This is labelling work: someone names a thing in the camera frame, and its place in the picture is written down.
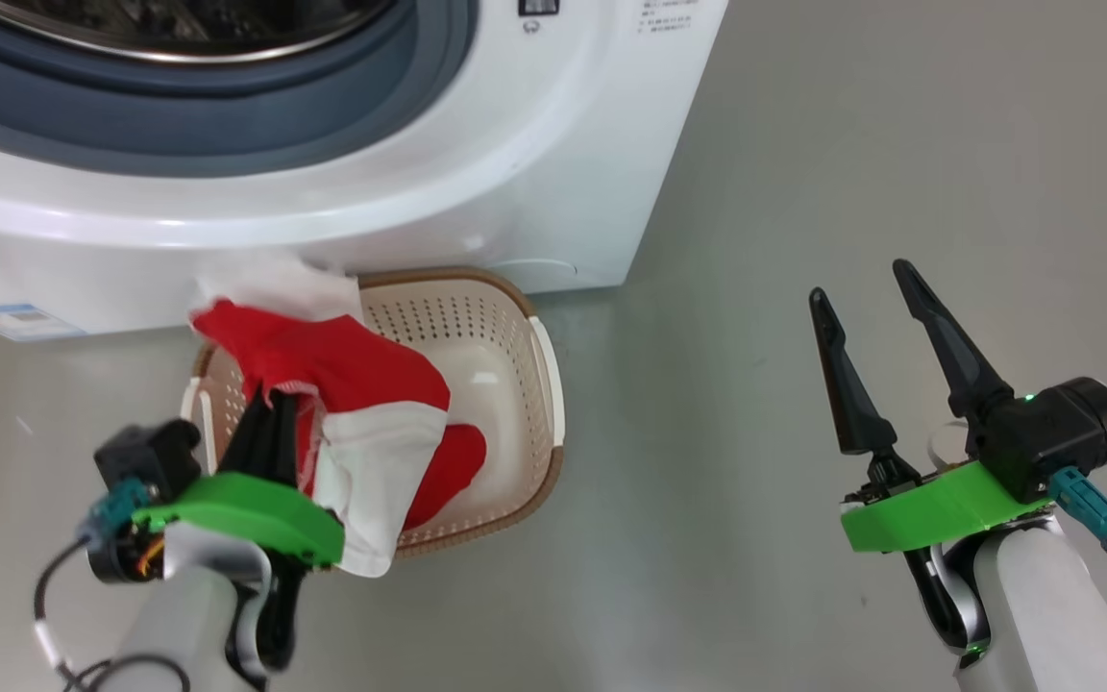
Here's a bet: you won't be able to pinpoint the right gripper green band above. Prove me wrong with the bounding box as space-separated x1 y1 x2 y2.
809 259 1054 554

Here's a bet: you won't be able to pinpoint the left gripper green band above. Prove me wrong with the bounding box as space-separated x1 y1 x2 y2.
131 390 345 568

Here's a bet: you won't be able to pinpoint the red and white garment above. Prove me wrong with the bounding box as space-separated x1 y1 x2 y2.
188 252 488 580

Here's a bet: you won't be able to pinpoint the cream basket with brown rim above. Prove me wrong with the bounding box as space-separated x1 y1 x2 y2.
181 267 566 560

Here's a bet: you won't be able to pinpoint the grey rubber door gasket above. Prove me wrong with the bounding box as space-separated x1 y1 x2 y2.
0 0 478 179

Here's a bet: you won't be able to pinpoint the white front-load washing machine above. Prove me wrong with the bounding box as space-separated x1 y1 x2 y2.
0 0 729 343

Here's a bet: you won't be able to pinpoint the stainless steel washer drum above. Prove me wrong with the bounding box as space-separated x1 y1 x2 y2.
0 0 401 66

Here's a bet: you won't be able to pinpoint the blue energy label sticker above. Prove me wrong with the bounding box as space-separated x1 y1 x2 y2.
0 303 88 343

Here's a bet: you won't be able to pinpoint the round white filter cover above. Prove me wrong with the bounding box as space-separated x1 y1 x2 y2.
491 258 579 291

